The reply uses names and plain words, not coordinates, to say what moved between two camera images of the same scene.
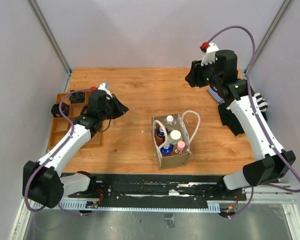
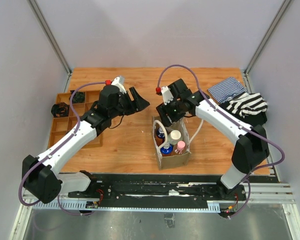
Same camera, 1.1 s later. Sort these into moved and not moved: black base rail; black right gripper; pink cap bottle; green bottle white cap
Moved: black right gripper
Not moved: pink cap bottle; black base rail; green bottle white cap
